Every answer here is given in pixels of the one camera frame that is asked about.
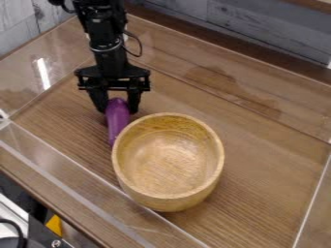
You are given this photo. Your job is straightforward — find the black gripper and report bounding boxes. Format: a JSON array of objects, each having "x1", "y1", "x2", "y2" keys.
[{"x1": 75, "y1": 48, "x2": 150, "y2": 114}]

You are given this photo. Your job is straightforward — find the purple toy eggplant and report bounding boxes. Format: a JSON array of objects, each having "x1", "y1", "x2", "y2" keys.
[{"x1": 104, "y1": 98, "x2": 131, "y2": 145}]

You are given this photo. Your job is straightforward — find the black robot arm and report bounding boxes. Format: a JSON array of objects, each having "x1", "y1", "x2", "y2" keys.
[{"x1": 47, "y1": 0, "x2": 151, "y2": 114}]

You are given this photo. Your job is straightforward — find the brown wooden bowl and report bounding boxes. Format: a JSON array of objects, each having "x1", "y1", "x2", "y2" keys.
[{"x1": 111, "y1": 112, "x2": 226, "y2": 212}]

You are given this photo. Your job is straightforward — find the black device with yellow label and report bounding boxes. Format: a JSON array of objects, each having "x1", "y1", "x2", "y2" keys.
[{"x1": 0, "y1": 217, "x2": 75, "y2": 248}]

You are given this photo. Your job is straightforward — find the black cable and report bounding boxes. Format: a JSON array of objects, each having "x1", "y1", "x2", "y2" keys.
[{"x1": 122, "y1": 30, "x2": 144, "y2": 58}]

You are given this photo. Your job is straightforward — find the clear acrylic tray enclosure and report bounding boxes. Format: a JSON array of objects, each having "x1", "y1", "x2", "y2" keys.
[{"x1": 0, "y1": 14, "x2": 331, "y2": 248}]

